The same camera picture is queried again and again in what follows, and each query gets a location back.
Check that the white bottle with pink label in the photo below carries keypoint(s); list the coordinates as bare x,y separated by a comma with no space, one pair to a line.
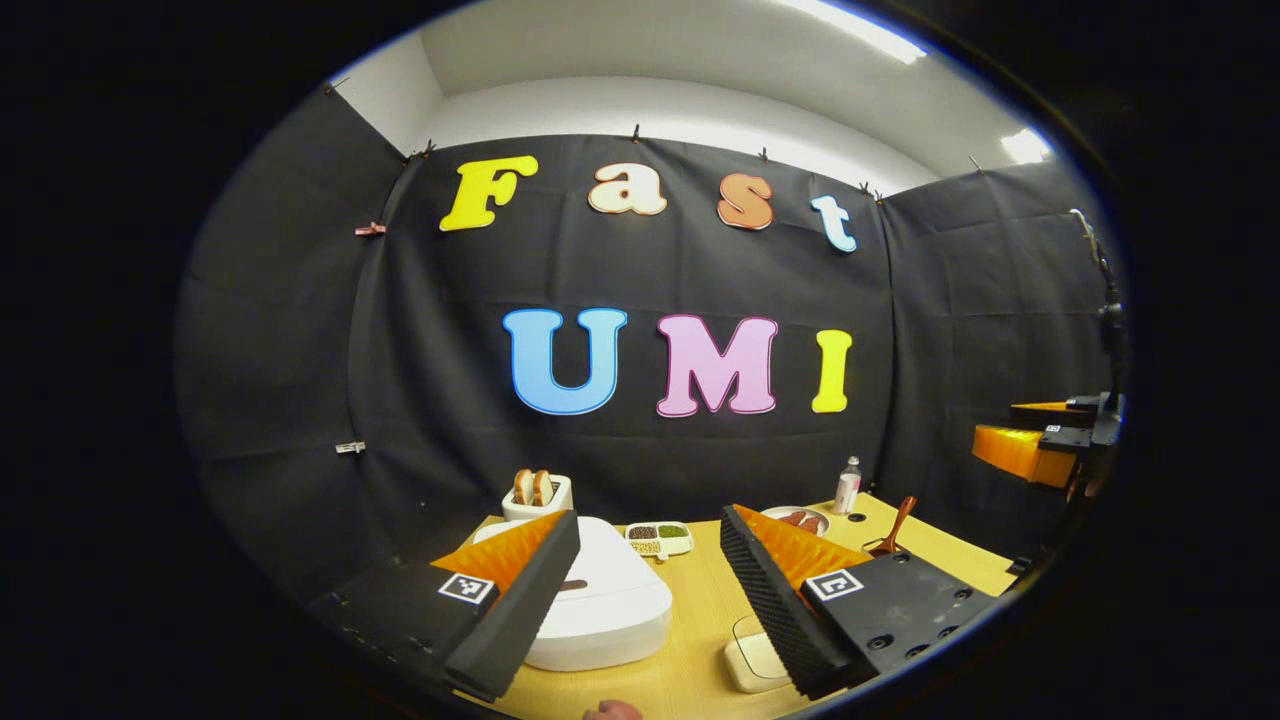
847,490

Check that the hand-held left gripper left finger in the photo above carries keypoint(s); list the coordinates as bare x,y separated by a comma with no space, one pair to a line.
530,610

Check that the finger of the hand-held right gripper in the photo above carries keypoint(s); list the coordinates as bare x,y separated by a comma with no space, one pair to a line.
1020,455
1050,410

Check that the red cloth clip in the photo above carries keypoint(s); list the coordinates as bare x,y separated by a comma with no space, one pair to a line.
370,229

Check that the white round plate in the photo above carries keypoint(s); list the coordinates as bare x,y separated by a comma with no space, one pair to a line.
770,513

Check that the white divided grain dish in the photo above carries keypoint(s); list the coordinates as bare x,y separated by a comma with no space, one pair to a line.
660,540

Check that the toasted bread slice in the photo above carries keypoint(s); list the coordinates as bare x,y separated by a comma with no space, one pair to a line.
523,487
543,488

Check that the ceiling light strip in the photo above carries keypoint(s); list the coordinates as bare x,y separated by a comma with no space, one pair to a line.
1026,146

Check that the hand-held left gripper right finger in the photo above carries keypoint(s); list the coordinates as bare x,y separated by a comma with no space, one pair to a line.
765,610

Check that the white rice cooker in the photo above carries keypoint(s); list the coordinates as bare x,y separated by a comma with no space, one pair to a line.
610,610

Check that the brown wooden spoon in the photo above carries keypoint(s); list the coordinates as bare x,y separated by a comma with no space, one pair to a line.
900,520

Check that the white toaster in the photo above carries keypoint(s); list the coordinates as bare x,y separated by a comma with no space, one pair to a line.
515,511

